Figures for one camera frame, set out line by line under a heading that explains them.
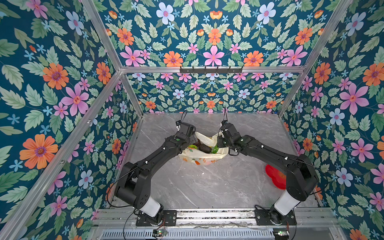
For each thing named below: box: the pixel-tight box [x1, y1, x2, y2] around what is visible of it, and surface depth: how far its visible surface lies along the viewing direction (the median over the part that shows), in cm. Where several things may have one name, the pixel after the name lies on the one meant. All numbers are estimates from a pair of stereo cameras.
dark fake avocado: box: [199, 143, 212, 154], surface depth 96 cm
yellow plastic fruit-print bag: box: [178, 131, 229, 166], surface depth 86 cm
